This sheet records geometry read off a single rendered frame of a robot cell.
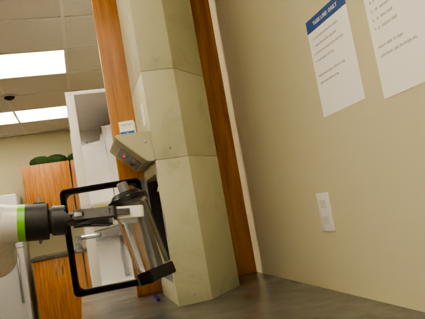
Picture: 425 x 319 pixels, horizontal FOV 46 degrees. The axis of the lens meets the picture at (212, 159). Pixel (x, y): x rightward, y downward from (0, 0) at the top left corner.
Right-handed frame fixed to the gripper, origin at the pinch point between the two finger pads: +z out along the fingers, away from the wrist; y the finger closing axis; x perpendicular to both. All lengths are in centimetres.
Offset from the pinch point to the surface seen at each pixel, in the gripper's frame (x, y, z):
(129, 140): -27.9, 22.1, 4.3
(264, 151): -26, 34, 55
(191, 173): -16.1, 23.3, 23.6
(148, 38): -62, 17, 12
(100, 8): -93, 50, 1
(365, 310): 30, -25, 48
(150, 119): -34.3, 20.9, 11.3
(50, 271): -26, 530, -36
